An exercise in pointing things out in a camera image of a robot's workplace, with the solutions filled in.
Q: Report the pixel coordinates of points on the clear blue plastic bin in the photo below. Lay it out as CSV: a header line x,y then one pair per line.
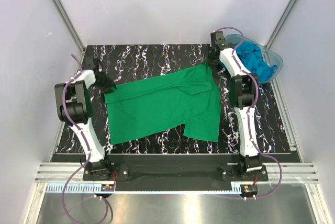
x,y
272,59

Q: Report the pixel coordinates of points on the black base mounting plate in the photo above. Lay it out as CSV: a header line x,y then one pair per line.
x,y
178,171

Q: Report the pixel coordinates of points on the left aluminium corner post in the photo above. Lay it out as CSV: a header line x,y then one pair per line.
x,y
69,25

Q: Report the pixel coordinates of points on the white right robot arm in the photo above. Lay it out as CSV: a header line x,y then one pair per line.
x,y
243,96

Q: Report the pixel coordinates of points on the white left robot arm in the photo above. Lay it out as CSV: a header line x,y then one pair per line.
x,y
74,107

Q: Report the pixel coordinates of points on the aluminium corner post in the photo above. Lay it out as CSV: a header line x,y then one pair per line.
x,y
69,25
280,24

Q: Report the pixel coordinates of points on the green t shirt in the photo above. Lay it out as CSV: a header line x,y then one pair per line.
x,y
188,97

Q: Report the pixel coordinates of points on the white slotted cable duct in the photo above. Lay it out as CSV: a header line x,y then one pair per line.
x,y
104,189

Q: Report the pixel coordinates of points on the right aluminium corner post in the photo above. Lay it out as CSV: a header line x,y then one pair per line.
x,y
280,24

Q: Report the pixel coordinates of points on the blue t shirt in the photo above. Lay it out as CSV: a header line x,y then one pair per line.
x,y
233,64

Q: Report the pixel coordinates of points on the aluminium front frame rail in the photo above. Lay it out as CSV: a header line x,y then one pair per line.
x,y
291,195

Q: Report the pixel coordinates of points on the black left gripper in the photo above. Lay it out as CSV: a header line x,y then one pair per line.
x,y
109,83

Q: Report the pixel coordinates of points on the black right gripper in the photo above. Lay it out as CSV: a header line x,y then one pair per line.
x,y
214,63

